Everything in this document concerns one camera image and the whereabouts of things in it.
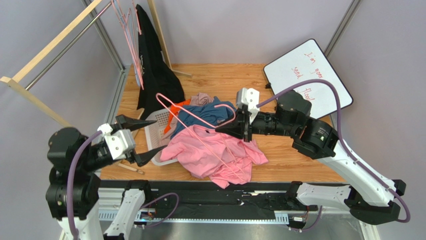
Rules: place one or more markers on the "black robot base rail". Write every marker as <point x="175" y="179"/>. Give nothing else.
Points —
<point x="204" y="200"/>

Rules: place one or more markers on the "white board with red writing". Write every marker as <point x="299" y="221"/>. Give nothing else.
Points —
<point x="306" y="62"/>

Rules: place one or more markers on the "black hanging t-shirt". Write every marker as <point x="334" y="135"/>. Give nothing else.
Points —
<point x="157" y="76"/>

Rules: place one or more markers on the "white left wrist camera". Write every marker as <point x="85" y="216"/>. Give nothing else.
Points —
<point x="119" y="143"/>

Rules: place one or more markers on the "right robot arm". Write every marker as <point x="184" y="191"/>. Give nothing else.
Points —
<point x="367" y="195"/>

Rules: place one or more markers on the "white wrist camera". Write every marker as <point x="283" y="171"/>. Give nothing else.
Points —
<point x="119" y="143"/>
<point x="248" y="97"/>

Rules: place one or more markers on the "orange garment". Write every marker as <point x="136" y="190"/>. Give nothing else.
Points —
<point x="174" y="110"/>

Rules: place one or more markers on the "teal blue t-shirt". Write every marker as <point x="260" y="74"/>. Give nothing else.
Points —
<point x="213" y="113"/>

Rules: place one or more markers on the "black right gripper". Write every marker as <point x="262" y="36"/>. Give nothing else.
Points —
<point x="246" y="123"/>

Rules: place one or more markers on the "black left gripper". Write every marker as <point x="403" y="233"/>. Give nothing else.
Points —
<point x="129" y="123"/>

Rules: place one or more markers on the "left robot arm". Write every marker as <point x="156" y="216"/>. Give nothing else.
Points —
<point x="73" y="192"/>

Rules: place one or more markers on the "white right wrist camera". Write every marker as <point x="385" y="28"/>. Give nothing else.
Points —
<point x="248" y="97"/>

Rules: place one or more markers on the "white plastic laundry basket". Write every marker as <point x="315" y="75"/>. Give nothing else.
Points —
<point x="155" y="132"/>

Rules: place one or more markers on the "pink t-shirt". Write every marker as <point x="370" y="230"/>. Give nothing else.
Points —
<point x="220" y="157"/>

